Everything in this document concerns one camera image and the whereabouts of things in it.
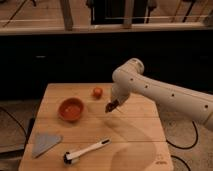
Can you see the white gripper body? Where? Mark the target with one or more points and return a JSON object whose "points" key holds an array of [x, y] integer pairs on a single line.
{"points": [[119, 94]]}

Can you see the grey triangular cloth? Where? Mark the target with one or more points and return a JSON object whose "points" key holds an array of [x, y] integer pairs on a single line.
{"points": [[44, 142]]}

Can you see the red bowl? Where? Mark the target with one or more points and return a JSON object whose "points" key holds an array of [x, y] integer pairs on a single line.
{"points": [[71, 109]]}

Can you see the wooden post left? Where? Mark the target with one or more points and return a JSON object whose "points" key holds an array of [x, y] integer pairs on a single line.
{"points": [[67, 16]]}

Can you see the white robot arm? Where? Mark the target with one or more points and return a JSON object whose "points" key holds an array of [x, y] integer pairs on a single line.
{"points": [[128, 78]]}

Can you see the dark grape bunch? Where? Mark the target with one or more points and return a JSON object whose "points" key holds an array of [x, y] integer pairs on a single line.
{"points": [[111, 106]]}

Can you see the orange tomato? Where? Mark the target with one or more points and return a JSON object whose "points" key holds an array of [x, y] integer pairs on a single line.
{"points": [[97, 92]]}

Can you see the wooden post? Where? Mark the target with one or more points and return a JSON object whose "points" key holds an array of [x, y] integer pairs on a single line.
{"points": [[67, 16], [128, 13]]}

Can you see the white black brush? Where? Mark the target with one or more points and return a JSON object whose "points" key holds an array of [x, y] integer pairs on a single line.
{"points": [[71, 156]]}

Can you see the wooden post right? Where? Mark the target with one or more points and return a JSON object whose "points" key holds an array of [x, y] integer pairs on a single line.
{"points": [[128, 13]]}

